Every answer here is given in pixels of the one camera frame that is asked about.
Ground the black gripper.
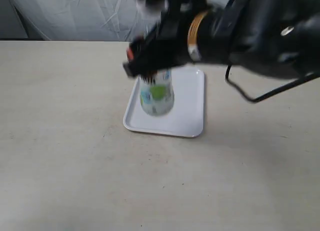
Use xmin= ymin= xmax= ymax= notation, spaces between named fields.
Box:
xmin=122 ymin=10 xmax=196 ymax=79

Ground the clear bottle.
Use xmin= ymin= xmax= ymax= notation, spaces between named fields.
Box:
xmin=139 ymin=69 xmax=175 ymax=117

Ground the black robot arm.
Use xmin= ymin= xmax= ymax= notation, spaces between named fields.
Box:
xmin=123 ymin=0 xmax=320 ymax=79

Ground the white rectangular plastic tray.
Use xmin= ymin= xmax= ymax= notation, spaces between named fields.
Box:
xmin=123 ymin=66 xmax=206 ymax=138

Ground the white backdrop cloth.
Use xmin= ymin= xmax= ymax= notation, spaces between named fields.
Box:
xmin=0 ymin=0 xmax=320 ymax=42

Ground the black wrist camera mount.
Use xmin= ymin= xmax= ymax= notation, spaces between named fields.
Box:
xmin=135 ymin=0 xmax=212 ymax=18

